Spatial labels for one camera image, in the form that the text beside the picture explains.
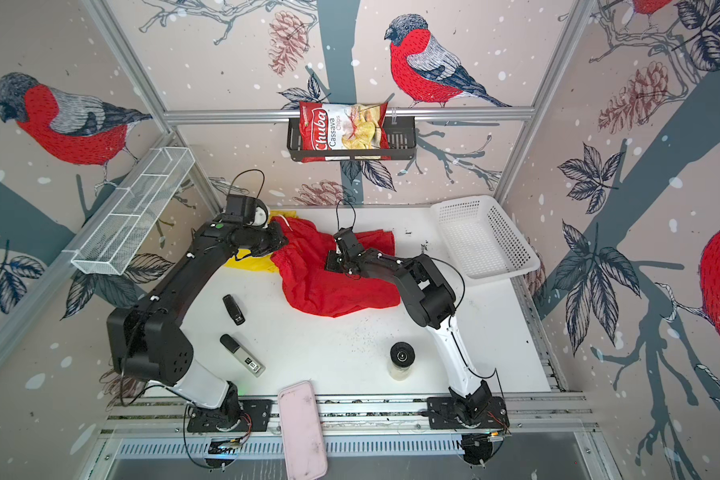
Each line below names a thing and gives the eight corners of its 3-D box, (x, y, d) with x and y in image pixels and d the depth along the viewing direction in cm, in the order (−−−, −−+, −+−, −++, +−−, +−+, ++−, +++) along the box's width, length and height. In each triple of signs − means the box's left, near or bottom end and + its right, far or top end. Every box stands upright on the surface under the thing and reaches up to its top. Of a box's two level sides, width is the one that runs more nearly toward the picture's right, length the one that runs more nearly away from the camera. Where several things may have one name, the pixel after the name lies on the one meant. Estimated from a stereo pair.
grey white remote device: (224, 344, 87) (217, 338, 83) (231, 336, 88) (226, 331, 85) (259, 378, 81) (254, 374, 77) (267, 369, 82) (262, 364, 79)
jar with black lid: (389, 380, 81) (392, 367, 71) (388, 356, 85) (390, 341, 75) (410, 380, 81) (416, 367, 71) (408, 356, 85) (414, 341, 75)
